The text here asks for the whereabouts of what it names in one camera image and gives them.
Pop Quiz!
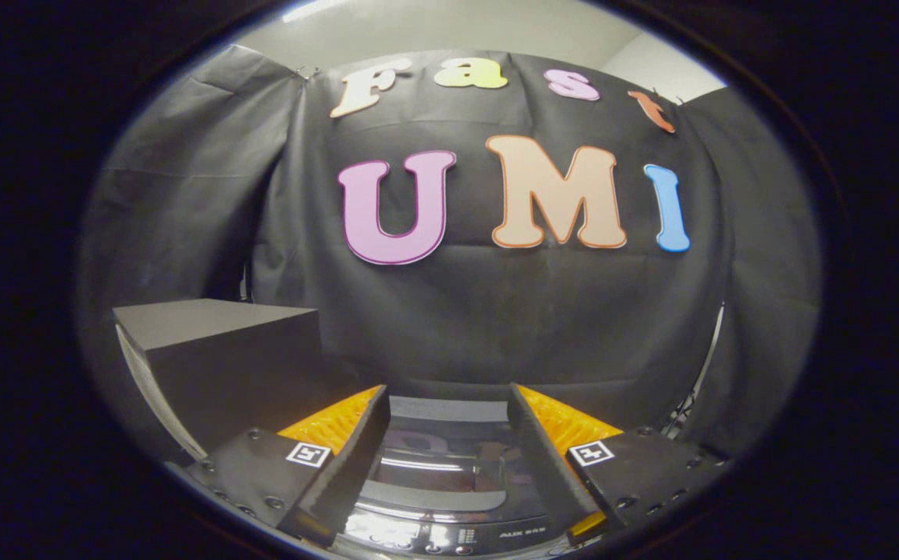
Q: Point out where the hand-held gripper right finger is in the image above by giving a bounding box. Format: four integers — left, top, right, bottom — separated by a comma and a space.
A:
505, 383, 724, 547

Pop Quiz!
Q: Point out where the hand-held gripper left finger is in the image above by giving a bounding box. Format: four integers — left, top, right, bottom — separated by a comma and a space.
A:
184, 385, 393, 545

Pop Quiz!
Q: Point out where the grey washing machine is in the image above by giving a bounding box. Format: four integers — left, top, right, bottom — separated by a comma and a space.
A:
336, 381, 607, 559

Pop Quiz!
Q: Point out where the dark cabinet with white door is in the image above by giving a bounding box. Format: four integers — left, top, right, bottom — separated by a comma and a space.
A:
112, 297, 351, 461

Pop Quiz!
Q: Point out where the black backdrop cloth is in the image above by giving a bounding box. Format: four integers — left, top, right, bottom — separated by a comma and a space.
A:
76, 43, 822, 461

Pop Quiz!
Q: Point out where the black light stand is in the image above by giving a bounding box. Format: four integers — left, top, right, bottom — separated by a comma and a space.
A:
663, 302, 727, 441

